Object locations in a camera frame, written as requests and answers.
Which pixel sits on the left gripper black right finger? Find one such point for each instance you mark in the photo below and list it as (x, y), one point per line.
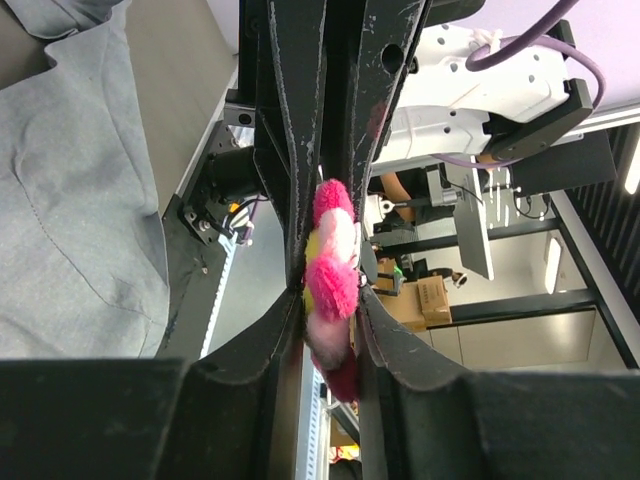
(423, 416)

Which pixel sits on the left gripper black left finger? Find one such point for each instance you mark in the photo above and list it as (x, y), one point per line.
(230, 415)

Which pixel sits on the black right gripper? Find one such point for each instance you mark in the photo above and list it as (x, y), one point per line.
(282, 73)

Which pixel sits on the grey button-up shirt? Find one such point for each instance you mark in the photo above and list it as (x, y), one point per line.
(83, 258)

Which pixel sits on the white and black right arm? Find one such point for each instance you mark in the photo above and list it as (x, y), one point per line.
(465, 94)

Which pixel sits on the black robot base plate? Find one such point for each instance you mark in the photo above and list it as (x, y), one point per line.
(218, 196)

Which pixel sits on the grey slotted cable duct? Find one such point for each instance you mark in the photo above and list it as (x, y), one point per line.
(229, 247)

